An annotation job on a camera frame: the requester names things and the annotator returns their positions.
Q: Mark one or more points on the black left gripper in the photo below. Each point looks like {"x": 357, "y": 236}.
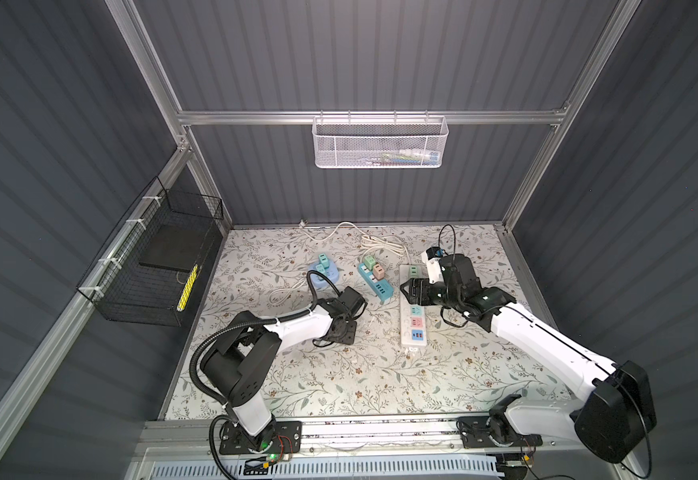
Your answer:
{"x": 351, "y": 336}

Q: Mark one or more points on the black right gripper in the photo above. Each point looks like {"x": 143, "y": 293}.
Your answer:
{"x": 417, "y": 286}

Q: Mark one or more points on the teal blue power strip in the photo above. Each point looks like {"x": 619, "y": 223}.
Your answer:
{"x": 381, "y": 288}

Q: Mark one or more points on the pink plug adapter cube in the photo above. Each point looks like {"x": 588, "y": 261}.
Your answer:
{"x": 378, "y": 272}

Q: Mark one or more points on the green plug adapter cube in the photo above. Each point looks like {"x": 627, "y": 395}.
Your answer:
{"x": 369, "y": 262}

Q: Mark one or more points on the long white power strip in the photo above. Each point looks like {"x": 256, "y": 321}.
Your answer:
{"x": 412, "y": 317}

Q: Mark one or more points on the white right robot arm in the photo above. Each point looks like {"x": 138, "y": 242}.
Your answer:
{"x": 610, "y": 411}

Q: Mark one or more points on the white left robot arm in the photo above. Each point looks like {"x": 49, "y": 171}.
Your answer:
{"x": 231, "y": 365}

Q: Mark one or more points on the yellow marker in basket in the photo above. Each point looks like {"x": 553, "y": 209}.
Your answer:
{"x": 188, "y": 288}

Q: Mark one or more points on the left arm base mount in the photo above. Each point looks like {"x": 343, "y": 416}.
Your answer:
{"x": 277, "y": 437}

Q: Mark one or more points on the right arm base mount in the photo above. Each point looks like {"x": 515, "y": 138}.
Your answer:
{"x": 483, "y": 431}

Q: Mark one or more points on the white wire wall basket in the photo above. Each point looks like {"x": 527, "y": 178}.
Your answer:
{"x": 379, "y": 142}

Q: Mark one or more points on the black wire side basket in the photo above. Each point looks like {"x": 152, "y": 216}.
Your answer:
{"x": 141, "y": 278}

